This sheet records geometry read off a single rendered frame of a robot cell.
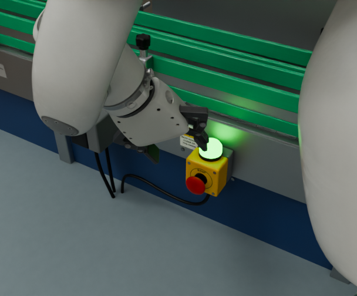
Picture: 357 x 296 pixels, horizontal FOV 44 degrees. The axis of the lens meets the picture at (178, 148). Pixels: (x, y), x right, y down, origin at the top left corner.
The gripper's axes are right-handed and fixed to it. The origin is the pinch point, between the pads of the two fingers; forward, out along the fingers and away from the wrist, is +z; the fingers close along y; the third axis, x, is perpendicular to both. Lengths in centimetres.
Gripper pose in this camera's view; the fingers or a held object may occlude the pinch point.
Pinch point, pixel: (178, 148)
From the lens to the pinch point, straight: 74.7
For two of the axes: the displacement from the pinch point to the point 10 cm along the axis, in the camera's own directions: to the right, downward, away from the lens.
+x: -0.1, 8.3, -5.6
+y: -8.9, 2.4, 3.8
